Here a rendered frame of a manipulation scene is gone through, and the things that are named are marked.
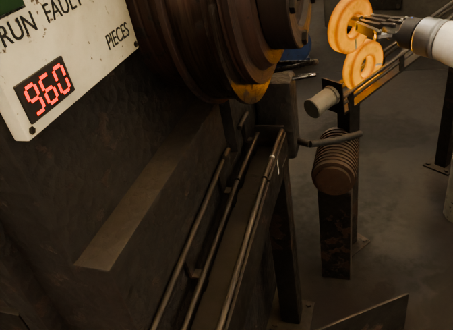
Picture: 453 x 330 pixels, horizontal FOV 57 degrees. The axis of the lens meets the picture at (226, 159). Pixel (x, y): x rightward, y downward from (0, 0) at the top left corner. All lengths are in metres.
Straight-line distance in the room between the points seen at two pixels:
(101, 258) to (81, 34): 0.29
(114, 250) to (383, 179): 1.59
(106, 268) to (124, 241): 0.05
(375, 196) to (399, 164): 0.26
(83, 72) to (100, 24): 0.07
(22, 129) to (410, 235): 1.53
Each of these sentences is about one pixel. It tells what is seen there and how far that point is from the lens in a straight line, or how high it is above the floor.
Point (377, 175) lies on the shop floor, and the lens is 2.06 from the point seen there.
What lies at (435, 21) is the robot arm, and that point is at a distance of 1.11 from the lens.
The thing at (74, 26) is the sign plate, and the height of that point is 1.14.
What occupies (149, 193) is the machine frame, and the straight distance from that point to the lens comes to 0.66.
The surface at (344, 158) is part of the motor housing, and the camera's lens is 1.26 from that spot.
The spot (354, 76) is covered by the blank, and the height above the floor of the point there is 0.70.
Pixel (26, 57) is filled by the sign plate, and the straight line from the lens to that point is 0.50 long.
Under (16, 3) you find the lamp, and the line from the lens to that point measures 0.49.
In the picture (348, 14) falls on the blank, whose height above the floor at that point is 0.89.
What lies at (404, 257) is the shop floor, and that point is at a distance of 1.71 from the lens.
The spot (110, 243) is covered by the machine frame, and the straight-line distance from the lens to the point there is 0.61.
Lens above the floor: 1.26
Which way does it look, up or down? 34 degrees down
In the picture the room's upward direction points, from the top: 11 degrees counter-clockwise
